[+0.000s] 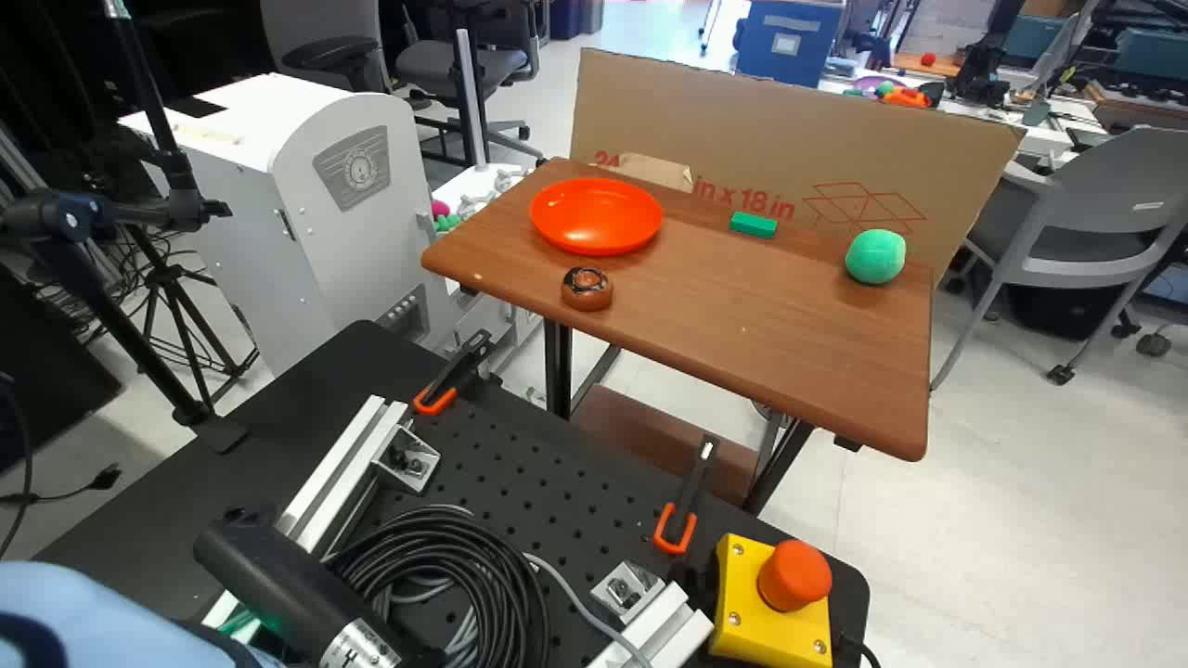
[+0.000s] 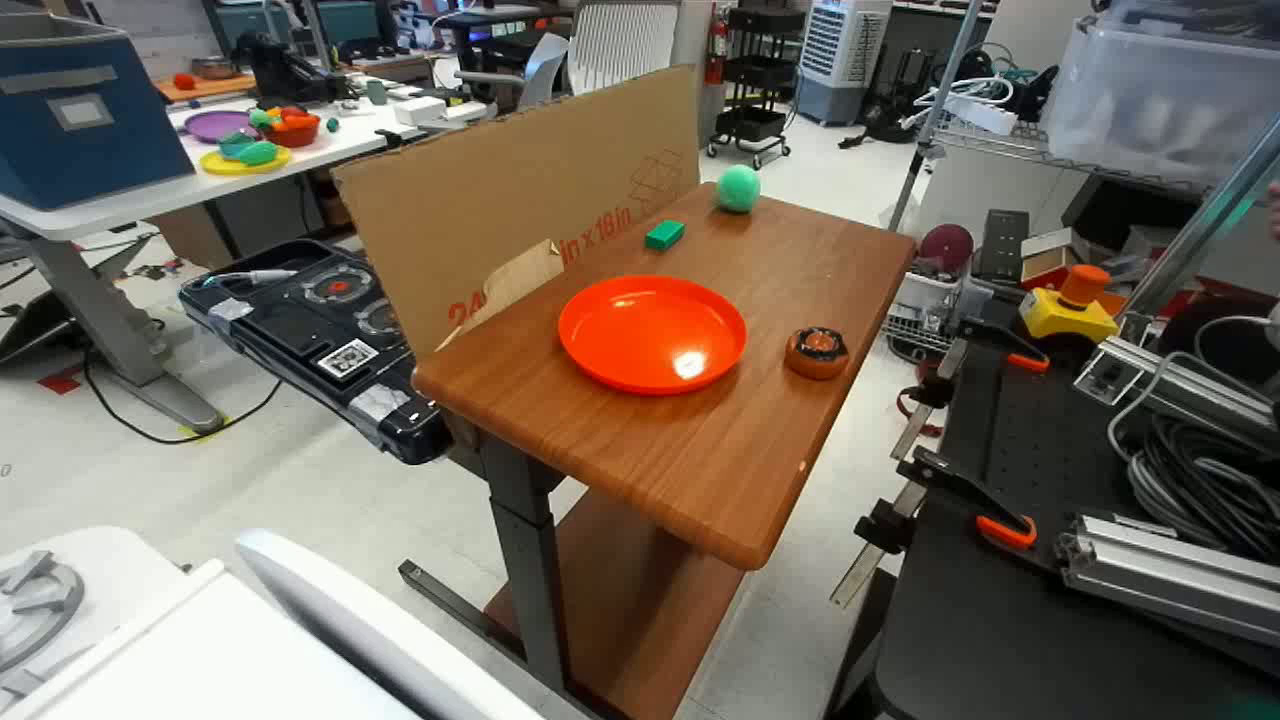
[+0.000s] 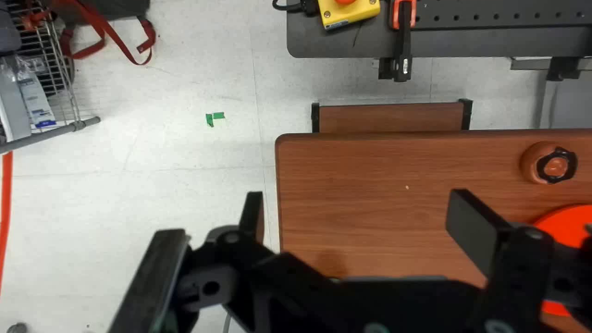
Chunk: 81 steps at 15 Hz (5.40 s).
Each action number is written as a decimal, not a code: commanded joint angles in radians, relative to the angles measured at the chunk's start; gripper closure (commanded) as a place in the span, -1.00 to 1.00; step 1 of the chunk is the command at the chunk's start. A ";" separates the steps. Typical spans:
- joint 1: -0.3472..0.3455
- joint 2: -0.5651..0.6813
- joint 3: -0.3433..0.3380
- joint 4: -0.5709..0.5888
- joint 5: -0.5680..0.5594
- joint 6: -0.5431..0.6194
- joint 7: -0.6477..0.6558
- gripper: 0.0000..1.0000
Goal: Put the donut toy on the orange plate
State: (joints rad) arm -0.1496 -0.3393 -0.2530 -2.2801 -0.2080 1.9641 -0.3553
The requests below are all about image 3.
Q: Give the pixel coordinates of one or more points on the black clamp bracket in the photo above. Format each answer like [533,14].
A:
[562,67]

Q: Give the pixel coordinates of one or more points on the wooden bench with black ends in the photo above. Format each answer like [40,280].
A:
[388,119]

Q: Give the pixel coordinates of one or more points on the yellow emergency stop box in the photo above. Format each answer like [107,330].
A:
[348,16]

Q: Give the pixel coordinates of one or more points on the green tape mark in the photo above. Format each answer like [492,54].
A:
[213,119]

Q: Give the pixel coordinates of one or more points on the brown donut toy black icing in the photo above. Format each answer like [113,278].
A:
[536,162]

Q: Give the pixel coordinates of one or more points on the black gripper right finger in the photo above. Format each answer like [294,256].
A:
[518,271]

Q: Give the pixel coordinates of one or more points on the white plastic bag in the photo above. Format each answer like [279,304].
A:
[24,99]

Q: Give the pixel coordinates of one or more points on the dark grey perforated workbench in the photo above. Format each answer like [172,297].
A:
[468,38]

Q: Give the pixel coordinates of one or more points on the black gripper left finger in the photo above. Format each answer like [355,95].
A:
[153,284]

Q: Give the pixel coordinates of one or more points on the orange and black clamp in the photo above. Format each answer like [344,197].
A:
[401,38]

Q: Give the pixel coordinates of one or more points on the orange plastic plate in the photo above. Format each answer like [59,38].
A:
[566,225]

